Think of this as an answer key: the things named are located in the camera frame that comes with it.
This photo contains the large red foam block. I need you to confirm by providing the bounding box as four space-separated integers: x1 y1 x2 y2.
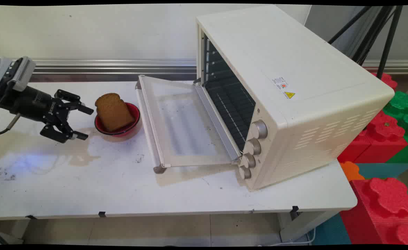
339 177 408 245

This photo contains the black tripod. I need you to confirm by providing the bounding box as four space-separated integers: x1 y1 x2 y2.
328 5 404 80

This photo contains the green foam block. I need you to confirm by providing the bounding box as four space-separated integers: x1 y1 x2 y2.
383 91 408 164

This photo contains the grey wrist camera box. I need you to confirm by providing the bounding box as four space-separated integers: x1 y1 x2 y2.
11 57 36 92

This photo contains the teal foam floor mat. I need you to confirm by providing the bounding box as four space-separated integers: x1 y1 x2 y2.
310 213 352 245
355 163 408 180

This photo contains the cream oven door with handle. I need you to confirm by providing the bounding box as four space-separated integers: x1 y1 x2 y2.
135 75 243 174

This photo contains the small red foam block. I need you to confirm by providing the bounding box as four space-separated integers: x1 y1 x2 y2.
370 72 398 92

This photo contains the red bowl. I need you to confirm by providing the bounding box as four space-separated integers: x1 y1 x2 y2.
94 102 141 137

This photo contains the wire oven rack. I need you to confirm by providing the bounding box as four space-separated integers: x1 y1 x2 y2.
204 75 256 152

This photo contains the white table leg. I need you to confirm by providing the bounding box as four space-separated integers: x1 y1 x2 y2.
0 219 31 244
278 208 344 243

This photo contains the orange foam piece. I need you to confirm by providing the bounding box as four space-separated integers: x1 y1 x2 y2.
340 161 366 182

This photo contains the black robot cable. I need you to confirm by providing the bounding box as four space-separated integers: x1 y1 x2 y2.
0 113 21 136

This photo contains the cream toaster oven body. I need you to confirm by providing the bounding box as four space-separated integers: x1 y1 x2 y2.
195 4 395 192

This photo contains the white floor cable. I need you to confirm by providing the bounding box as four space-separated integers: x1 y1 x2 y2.
256 227 316 247

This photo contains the brown bread slice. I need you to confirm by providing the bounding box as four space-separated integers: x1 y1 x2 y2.
95 93 135 132

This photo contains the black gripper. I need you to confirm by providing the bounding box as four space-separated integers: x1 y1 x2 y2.
2 85 94 144

